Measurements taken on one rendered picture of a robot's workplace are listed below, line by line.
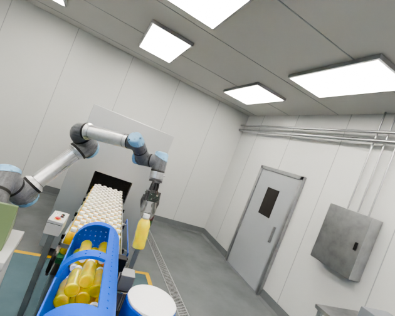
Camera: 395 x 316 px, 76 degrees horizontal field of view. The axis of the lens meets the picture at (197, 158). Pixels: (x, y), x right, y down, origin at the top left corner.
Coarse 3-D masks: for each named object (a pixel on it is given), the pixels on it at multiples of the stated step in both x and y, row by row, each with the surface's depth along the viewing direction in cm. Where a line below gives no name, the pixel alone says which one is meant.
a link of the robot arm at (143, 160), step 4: (148, 152) 137; (132, 156) 139; (136, 156) 134; (140, 156) 133; (144, 156) 135; (148, 156) 137; (132, 160) 139; (136, 160) 138; (140, 160) 136; (144, 160) 137; (148, 160) 136; (140, 164) 139; (144, 164) 138; (148, 164) 137
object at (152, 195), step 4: (152, 180) 134; (152, 184) 132; (156, 184) 132; (152, 188) 134; (156, 188) 135; (148, 192) 133; (152, 192) 132; (156, 192) 132; (160, 192) 135; (148, 196) 131; (152, 196) 132; (156, 196) 132; (160, 196) 133; (148, 200) 131; (152, 200) 131; (156, 200) 132
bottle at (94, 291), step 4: (100, 268) 132; (96, 272) 126; (100, 272) 126; (96, 276) 122; (100, 276) 123; (96, 280) 119; (100, 280) 120; (96, 284) 116; (100, 284) 117; (92, 288) 116; (96, 288) 117; (92, 292) 116; (96, 292) 117; (92, 296) 116; (96, 296) 117
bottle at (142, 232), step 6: (144, 222) 134; (138, 228) 134; (144, 228) 134; (138, 234) 134; (144, 234) 134; (138, 240) 133; (144, 240) 135; (132, 246) 134; (138, 246) 133; (144, 246) 136
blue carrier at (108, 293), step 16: (96, 224) 158; (80, 240) 162; (96, 240) 164; (112, 240) 148; (80, 256) 119; (96, 256) 120; (112, 256) 131; (64, 272) 135; (112, 272) 119; (112, 288) 108; (48, 304) 108; (80, 304) 87; (112, 304) 100
